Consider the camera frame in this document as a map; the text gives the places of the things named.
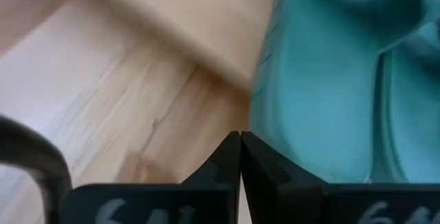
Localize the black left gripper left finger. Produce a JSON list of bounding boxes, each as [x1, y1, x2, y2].
[[60, 131, 241, 224]]

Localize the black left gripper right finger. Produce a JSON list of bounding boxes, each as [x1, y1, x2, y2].
[[241, 131, 440, 224]]

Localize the teal green rubber slide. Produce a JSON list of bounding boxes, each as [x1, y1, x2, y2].
[[249, 0, 440, 185]]

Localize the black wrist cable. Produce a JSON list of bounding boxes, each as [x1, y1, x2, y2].
[[0, 115, 73, 224]]

